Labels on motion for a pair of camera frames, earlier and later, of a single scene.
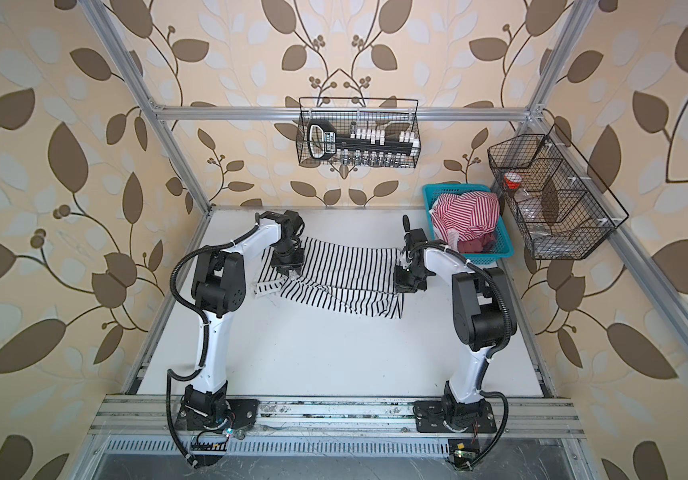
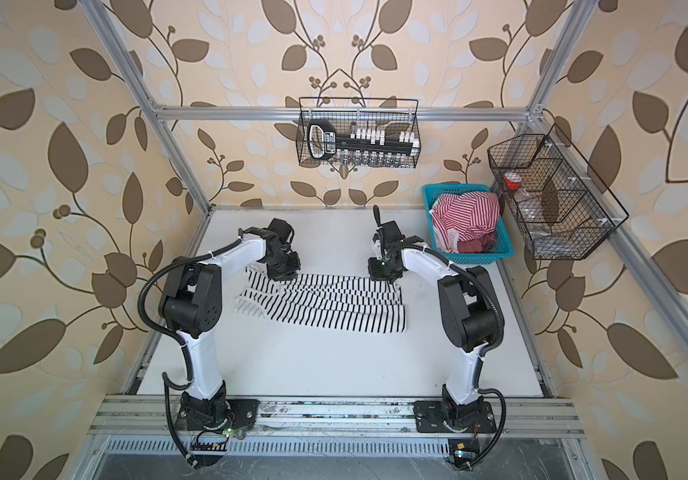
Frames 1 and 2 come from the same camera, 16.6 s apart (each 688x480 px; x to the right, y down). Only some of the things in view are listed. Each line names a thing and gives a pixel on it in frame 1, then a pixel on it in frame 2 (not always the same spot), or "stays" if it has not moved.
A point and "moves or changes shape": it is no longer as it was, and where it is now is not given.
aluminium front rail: [151, 416] stays
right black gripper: [401, 284] → [374, 272]
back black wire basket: [366, 132] stays
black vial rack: [369, 147] stays
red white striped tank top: [466, 220] stays
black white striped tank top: [354, 276] moves or changes shape
